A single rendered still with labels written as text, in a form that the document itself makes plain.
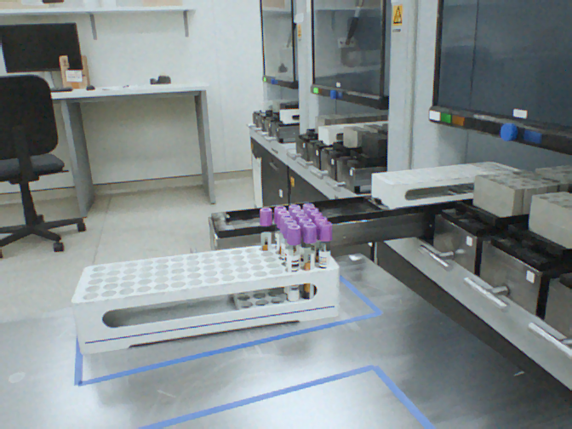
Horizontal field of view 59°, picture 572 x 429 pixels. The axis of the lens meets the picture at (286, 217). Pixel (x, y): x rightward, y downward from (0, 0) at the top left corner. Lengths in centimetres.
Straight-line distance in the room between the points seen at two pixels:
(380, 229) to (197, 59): 358
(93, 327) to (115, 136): 393
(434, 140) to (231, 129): 345
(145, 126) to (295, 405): 407
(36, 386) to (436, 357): 40
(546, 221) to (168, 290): 61
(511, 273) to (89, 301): 61
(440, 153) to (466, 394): 76
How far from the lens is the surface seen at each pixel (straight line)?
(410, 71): 129
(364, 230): 99
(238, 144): 454
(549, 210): 90
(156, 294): 57
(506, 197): 97
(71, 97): 378
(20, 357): 63
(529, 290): 84
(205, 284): 57
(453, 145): 121
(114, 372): 56
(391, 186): 101
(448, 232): 100
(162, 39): 442
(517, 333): 89
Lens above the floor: 113
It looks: 19 degrees down
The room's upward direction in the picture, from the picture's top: 2 degrees counter-clockwise
